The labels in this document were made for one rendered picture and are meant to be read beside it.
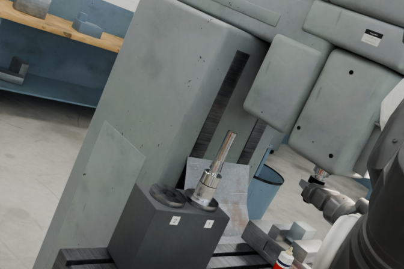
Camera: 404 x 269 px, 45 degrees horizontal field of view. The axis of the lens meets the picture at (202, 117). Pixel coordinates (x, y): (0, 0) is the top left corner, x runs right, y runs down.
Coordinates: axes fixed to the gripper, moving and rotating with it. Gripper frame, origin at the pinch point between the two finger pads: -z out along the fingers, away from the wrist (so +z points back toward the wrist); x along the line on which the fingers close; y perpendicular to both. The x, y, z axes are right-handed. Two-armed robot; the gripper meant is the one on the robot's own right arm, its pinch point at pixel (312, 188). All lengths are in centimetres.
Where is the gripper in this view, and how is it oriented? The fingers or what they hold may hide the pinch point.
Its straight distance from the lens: 149.9
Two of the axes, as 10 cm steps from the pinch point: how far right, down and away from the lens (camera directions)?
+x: -8.3, -2.6, -4.9
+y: -4.1, 8.9, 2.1
